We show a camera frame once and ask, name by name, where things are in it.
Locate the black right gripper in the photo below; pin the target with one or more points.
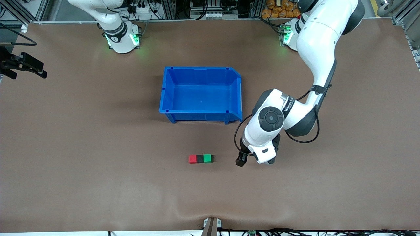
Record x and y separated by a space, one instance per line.
10 63

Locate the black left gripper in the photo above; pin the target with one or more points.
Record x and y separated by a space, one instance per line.
243 155

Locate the green cube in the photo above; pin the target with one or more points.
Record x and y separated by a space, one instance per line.
207 158

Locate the red cube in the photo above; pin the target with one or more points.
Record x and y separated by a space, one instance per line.
192 159

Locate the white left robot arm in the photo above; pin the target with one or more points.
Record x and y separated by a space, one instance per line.
321 42

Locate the black cube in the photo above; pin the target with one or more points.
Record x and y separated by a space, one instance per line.
200 159

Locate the blue plastic storage bin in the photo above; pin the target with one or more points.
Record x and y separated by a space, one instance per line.
201 98

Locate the white power strip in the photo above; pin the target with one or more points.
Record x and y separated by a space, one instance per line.
144 9

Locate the white terminal block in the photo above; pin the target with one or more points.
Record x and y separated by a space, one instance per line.
216 15

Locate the orange snack packets pile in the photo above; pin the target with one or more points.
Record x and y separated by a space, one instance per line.
279 9

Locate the grey rounded metal fixture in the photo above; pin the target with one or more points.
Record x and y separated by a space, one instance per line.
384 8

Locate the aluminium frame strut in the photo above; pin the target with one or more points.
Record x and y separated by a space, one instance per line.
44 9

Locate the grey metal clamp bracket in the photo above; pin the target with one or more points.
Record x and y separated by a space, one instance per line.
219 224

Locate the brown camera mount pole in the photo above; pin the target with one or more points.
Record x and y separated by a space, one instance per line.
210 229

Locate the metal table edge rail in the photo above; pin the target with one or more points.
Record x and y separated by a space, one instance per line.
213 20

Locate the aluminium frame profile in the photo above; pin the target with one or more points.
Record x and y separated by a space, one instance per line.
402 18

